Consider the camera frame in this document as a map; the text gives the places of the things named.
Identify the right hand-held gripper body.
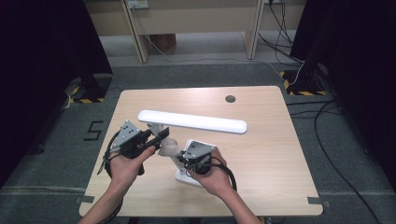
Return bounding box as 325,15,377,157
181,140,217,175

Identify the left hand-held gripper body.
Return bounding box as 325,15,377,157
110,119,154,159

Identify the white cloth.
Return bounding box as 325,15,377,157
157,136,183,158

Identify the white desk lamp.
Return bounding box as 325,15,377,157
137,108,248,189

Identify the person's right hand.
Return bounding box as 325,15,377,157
188,147,233,199

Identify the person's left hand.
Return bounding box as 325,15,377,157
107,145,157,189

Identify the hazard-striped stand base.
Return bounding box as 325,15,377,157
278,69,329,97
64,74,113,105

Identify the grey tape strip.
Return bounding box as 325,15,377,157
75,195,95,205
306,196,332,209

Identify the brown cardboard box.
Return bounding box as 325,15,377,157
148,33,177,52

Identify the black curtain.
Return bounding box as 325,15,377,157
290,0,396,188
0,0,113,189

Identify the light wooden desk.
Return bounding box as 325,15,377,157
83,0,309,64

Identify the white power strip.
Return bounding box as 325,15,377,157
126,0,149,10

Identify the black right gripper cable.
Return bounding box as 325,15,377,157
186,156,238,192

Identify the white floor cable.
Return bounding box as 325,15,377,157
141,29,306,86

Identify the long black floor cable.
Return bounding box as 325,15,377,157
285,98,383,224

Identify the bundle of black cables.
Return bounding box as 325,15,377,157
257,0,305,65

